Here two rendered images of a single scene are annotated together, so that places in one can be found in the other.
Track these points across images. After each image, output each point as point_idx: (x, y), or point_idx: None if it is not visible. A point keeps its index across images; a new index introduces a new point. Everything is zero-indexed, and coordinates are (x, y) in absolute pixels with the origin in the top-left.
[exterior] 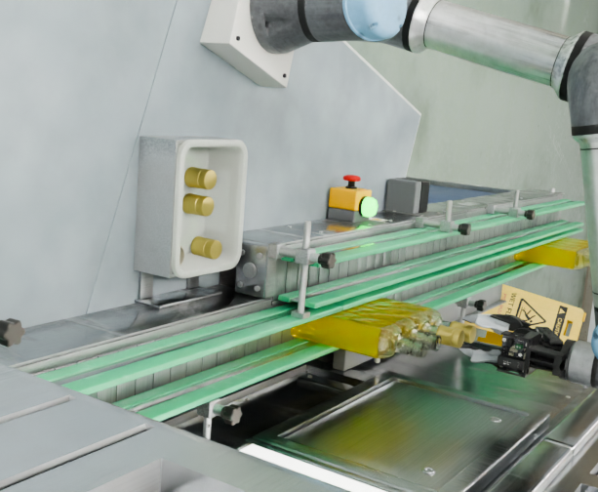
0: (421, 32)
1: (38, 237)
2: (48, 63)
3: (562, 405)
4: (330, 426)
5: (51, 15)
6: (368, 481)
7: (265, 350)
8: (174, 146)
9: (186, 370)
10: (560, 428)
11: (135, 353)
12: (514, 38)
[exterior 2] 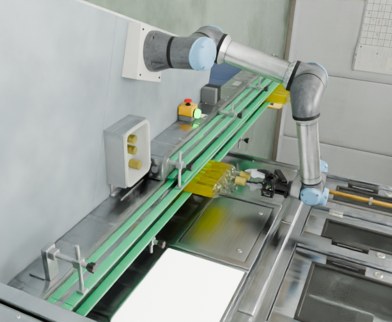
0: (222, 58)
1: (72, 191)
2: (66, 122)
3: None
4: (196, 230)
5: (64, 102)
6: (218, 262)
7: None
8: (121, 137)
9: None
10: (286, 213)
11: (122, 232)
12: (265, 65)
